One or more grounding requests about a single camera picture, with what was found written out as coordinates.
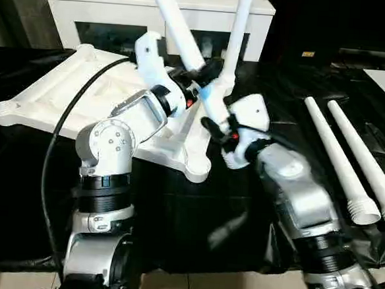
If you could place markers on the white plastic table top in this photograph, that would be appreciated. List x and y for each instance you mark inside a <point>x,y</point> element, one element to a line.
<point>50,95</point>

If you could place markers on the white sideboard cabinet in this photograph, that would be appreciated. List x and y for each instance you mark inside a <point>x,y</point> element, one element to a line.
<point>106,9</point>

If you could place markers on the black table mat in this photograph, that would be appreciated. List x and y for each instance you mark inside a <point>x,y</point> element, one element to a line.
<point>190,223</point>

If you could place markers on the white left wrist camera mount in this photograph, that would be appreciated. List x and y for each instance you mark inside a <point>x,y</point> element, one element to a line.
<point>151,65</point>

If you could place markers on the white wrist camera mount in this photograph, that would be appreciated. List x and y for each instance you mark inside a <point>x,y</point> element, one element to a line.
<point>251,112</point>
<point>151,65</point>

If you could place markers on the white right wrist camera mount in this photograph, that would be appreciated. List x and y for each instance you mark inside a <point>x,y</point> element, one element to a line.
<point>251,112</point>

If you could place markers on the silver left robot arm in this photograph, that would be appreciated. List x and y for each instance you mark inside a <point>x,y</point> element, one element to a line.
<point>106,145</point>

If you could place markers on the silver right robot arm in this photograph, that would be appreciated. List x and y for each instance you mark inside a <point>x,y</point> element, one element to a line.
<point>301,192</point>

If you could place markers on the white plastic table leg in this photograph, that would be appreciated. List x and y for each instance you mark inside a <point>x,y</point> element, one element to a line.
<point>334,154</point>
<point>177,24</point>
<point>363,156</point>
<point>238,32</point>

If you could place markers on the small yellow label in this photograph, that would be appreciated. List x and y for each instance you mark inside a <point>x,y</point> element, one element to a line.
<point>308,54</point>

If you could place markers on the white jar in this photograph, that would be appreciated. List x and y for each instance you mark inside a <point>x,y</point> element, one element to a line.
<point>206,48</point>

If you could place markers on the grey pleated curtain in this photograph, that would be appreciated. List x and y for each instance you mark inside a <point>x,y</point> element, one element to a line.
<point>20,10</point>

